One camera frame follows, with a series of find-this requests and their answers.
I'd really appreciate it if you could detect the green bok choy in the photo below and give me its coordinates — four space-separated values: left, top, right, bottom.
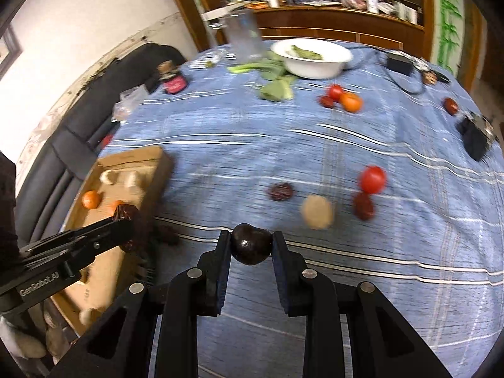
259 75 297 102

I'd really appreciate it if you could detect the bunch of keys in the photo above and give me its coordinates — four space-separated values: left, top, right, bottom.
421 67 450 85

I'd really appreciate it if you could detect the white enamel bowl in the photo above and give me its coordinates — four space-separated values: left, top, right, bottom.
271 38 354 79

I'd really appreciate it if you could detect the brown cardboard box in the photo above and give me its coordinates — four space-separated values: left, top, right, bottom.
50 146 175 337

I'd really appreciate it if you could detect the blue plaid tablecloth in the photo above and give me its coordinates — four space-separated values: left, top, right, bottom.
96 39 504 378

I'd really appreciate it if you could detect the wooden counter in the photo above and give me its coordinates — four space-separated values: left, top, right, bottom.
205 2 428 54

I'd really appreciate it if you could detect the green bamboo wall decal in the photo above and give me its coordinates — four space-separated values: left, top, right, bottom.
431 0 473 73

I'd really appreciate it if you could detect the large red tomato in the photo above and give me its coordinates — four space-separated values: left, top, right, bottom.
359 165 387 195

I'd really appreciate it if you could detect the green leafy vegetable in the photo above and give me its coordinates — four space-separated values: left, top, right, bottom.
289 45 325 61

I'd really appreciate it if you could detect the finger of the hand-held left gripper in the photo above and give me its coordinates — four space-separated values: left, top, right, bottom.
18 216 138 273

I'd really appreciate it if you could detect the black sofa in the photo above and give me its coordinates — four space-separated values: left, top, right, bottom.
16 43 187 253

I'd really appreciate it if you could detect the dark purple passion fruit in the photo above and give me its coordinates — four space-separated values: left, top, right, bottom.
230 223 273 266

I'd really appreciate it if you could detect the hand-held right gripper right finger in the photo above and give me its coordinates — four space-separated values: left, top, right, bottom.
272 230 453 378

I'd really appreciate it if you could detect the small black case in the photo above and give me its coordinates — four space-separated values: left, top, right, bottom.
457 112 495 162

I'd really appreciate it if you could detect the wrinkled dark red date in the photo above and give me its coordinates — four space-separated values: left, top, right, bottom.
269 183 295 202

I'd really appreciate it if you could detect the framed picture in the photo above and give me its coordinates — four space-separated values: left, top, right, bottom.
0 24 22 79

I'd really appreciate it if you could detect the small white dish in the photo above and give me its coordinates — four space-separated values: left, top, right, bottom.
188 57 221 69

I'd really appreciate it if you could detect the large red jujube date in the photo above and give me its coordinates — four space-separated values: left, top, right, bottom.
113 203 143 253

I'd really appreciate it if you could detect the clear glass pitcher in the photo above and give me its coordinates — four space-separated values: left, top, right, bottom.
207 8 265 60

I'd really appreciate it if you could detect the green vegetable stalk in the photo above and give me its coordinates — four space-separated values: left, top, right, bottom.
227 60 288 75

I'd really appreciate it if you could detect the small clear plastic bag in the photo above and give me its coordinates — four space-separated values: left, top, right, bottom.
112 87 150 123

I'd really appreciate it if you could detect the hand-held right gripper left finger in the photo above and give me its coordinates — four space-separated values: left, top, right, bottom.
49 230 233 378

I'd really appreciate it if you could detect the black power adapter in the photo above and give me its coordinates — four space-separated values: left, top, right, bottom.
386 53 414 75

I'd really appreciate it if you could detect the dark jar with red label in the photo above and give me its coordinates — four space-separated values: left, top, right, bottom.
158 61 187 95

